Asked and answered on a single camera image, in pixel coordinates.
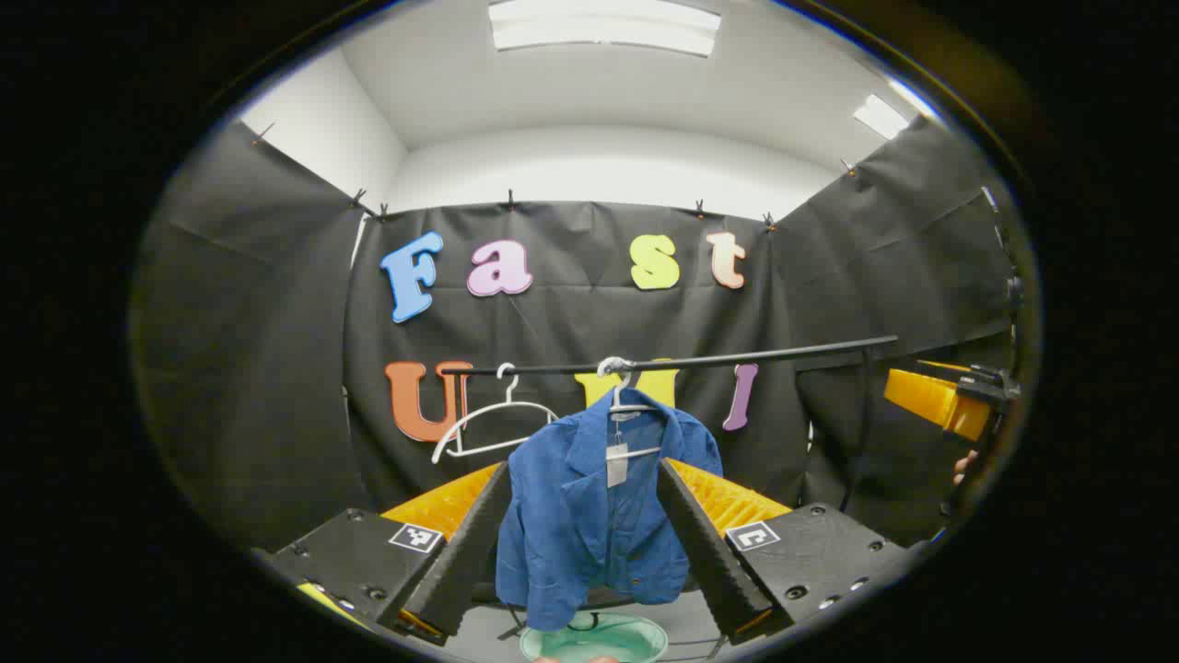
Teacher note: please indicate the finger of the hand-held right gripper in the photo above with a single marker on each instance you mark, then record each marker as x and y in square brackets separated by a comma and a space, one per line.
[944, 366]
[935, 398]

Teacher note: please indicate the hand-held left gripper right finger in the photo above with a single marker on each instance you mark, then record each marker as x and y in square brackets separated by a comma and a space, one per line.
[709, 552]

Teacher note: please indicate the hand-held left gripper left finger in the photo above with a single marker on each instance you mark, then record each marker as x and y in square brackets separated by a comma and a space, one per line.
[465, 562]

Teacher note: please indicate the blue jacket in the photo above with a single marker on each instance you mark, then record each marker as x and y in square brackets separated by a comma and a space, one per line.
[562, 525]

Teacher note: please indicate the mint green laundry hamper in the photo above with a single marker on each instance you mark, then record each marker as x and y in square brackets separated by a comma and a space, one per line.
[626, 642]

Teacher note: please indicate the white plastic hanger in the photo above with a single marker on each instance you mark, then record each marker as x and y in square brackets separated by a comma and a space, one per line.
[502, 406]

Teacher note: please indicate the black clothes rack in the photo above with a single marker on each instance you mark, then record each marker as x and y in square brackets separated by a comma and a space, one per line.
[737, 359]

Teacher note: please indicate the white hanger with taped hook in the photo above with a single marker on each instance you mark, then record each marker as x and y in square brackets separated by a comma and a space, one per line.
[615, 368]

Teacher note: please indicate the small ceiling light panel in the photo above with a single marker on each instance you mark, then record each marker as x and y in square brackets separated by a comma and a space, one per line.
[881, 116]

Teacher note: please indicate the black backdrop cloth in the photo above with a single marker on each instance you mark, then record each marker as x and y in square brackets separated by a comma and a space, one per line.
[571, 313]

